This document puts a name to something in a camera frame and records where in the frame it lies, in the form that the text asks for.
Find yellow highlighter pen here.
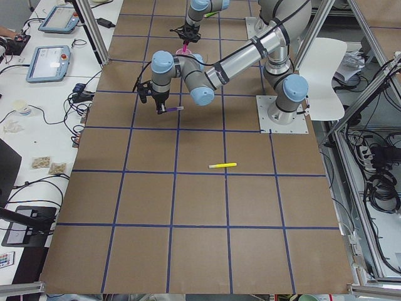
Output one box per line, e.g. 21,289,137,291
209,162,237,169

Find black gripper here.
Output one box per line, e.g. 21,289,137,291
180,23,200,40
152,85,169,114

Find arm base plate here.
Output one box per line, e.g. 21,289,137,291
256,95,309,134
245,17,267,39

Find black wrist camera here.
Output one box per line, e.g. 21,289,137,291
137,80,153,103

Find purple pen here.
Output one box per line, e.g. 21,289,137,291
163,106,184,113

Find brown paper table mat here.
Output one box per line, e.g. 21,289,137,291
41,1,353,294

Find far teach pendant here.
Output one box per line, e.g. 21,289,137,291
38,6,79,34

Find white chair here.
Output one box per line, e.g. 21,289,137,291
299,38,347,121

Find green highlighter pen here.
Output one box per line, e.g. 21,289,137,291
204,11,219,18

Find near teach pendant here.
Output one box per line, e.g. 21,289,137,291
26,45,71,83

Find black power adapter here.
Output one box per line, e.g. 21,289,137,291
96,18,115,28

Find aluminium frame post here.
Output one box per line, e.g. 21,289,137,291
70,0,110,66

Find pink pen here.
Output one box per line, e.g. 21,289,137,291
182,41,190,55

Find teach pendant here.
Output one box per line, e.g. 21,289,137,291
38,6,79,34
26,45,71,83

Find pink mesh cup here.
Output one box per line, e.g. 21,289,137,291
175,48,193,56

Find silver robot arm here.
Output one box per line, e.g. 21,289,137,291
137,1,311,114
177,0,230,43

